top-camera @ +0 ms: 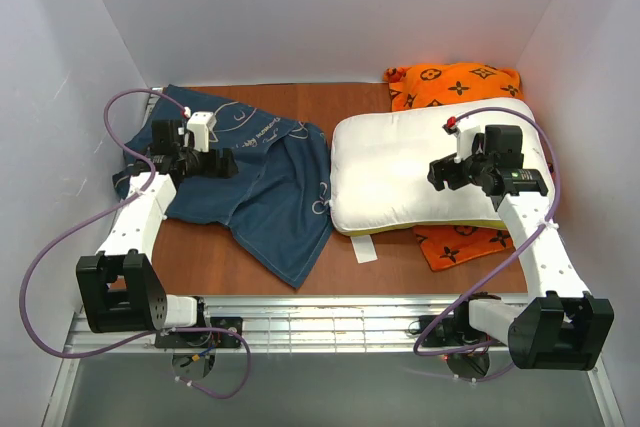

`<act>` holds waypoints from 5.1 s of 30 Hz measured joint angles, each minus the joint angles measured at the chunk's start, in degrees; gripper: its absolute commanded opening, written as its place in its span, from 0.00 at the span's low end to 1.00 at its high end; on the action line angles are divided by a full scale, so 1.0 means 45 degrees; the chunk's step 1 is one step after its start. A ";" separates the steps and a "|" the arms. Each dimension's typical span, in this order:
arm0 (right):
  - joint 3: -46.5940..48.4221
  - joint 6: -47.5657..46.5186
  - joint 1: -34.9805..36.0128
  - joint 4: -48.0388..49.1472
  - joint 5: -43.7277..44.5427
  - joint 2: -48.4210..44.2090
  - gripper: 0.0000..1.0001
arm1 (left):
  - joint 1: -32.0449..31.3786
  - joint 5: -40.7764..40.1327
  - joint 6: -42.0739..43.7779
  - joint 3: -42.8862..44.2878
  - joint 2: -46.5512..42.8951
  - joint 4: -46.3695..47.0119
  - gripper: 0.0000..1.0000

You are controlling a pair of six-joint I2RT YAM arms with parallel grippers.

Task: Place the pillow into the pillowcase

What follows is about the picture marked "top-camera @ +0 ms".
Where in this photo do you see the white pillow yellow edge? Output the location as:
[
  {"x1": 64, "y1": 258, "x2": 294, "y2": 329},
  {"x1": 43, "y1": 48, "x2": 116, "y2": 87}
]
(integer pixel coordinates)
[{"x1": 329, "y1": 98, "x2": 553, "y2": 235}]

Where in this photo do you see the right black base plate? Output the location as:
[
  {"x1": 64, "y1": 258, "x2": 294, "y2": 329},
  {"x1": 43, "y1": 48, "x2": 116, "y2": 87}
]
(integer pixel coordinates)
[{"x1": 421, "y1": 316, "x2": 491, "y2": 347}]

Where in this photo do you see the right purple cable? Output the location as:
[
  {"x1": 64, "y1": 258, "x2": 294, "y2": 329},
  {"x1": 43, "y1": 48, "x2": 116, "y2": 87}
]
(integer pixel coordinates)
[{"x1": 412, "y1": 106, "x2": 562, "y2": 384}]

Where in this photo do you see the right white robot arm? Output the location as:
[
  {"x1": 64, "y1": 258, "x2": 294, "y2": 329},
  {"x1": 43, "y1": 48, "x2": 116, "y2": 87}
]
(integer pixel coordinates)
[{"x1": 428, "y1": 118, "x2": 614, "y2": 371}]

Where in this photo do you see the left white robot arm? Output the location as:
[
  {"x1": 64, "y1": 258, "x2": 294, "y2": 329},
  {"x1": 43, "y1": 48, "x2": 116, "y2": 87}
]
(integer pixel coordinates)
[{"x1": 76, "y1": 112, "x2": 238, "y2": 333}]

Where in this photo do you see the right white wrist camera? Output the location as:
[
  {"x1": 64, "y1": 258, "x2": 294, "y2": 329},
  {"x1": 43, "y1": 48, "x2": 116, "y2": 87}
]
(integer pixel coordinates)
[{"x1": 443, "y1": 116, "x2": 483, "y2": 164}]

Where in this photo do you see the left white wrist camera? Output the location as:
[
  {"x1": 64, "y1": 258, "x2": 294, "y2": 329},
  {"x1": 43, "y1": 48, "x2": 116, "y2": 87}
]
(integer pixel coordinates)
[{"x1": 185, "y1": 111, "x2": 216, "y2": 153}]

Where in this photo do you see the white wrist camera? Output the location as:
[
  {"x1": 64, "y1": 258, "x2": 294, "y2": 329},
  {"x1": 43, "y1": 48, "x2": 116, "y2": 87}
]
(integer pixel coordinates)
[
  {"x1": 185, "y1": 111, "x2": 216, "y2": 153},
  {"x1": 443, "y1": 116, "x2": 483, "y2": 164}
]

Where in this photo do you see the purple cable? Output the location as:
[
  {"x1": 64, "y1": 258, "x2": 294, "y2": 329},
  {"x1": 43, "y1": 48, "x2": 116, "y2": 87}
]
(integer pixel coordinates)
[
  {"x1": 18, "y1": 88, "x2": 252, "y2": 401},
  {"x1": 412, "y1": 106, "x2": 562, "y2": 384}
]

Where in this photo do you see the aluminium rail frame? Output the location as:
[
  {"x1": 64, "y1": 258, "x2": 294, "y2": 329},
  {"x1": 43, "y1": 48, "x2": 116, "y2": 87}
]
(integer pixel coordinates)
[{"x1": 44, "y1": 295, "x2": 624, "y2": 426}]

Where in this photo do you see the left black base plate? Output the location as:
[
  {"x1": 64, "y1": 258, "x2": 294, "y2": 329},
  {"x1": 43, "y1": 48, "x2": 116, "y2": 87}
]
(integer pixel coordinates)
[{"x1": 154, "y1": 317, "x2": 243, "y2": 350}]

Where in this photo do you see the orange patterned blanket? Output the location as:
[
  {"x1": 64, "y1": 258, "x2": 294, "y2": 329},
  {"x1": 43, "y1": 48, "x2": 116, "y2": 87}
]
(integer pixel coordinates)
[{"x1": 383, "y1": 62, "x2": 524, "y2": 272}]

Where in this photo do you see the dark blue pillowcase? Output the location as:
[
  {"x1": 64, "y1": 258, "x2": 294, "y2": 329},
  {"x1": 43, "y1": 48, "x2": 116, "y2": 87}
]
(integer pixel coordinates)
[{"x1": 112, "y1": 84, "x2": 334, "y2": 291}]

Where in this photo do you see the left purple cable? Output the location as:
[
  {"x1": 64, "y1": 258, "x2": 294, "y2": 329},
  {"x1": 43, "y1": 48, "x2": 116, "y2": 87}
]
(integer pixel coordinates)
[{"x1": 18, "y1": 88, "x2": 252, "y2": 401}]

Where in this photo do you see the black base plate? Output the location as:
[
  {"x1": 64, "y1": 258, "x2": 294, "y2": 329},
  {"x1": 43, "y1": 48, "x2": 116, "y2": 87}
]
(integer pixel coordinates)
[
  {"x1": 421, "y1": 316, "x2": 491, "y2": 347},
  {"x1": 154, "y1": 317, "x2": 243, "y2": 350}
]

